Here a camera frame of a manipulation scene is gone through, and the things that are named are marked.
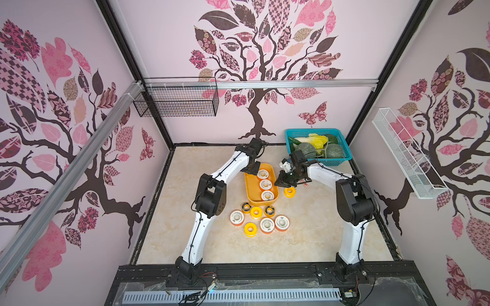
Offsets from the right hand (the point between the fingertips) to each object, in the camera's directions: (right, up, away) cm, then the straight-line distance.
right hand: (276, 185), depth 95 cm
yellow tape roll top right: (+8, -4, +3) cm, 9 cm away
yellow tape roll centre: (-10, -14, -6) cm, 19 cm away
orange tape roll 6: (+2, -17, -8) cm, 19 cm away
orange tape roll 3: (-5, -6, 0) cm, 7 cm away
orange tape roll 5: (-5, -18, -9) cm, 21 cm away
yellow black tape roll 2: (-4, -12, -4) cm, 14 cm away
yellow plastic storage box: (-1, +3, +5) cm, 6 cm away
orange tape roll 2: (-5, 0, +4) cm, 7 cm away
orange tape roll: (-6, +5, +8) cm, 11 cm away
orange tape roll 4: (-20, -15, -7) cm, 26 cm away
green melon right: (+34, +18, +8) cm, 39 cm away
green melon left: (+19, +19, +7) cm, 27 cm away
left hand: (-14, +7, +4) cm, 16 cm away
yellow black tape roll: (-15, -11, -3) cm, 19 cm away
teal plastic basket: (+43, +16, +12) cm, 47 cm away
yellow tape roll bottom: (-13, -19, -10) cm, 25 cm away
